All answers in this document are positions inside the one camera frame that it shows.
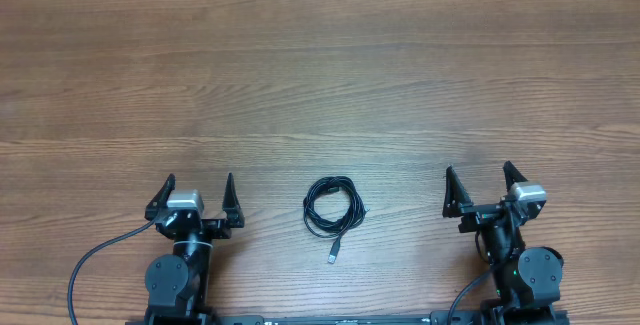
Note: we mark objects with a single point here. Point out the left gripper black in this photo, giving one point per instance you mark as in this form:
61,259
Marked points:
220,229

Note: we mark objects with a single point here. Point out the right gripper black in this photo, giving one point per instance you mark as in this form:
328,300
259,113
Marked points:
455,203

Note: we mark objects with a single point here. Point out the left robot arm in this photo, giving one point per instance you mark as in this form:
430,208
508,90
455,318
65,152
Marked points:
177,283

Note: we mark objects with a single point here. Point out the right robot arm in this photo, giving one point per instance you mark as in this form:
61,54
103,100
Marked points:
527,280

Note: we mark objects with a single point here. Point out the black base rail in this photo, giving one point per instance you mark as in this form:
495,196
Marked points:
340,320

